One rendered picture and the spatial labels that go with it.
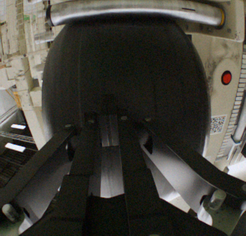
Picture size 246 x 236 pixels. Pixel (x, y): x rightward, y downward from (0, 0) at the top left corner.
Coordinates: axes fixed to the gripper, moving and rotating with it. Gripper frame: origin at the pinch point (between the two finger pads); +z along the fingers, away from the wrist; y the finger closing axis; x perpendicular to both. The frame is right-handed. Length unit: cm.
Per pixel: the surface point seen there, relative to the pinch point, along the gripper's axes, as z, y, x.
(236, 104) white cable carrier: 23.6, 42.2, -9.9
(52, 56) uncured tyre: 10.4, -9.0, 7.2
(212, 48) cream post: 20.4, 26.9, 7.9
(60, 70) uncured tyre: 6.9, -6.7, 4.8
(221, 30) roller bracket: 13.0, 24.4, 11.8
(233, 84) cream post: 21.2, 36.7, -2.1
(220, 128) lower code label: 23.1, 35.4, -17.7
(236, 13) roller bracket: 7.6, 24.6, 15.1
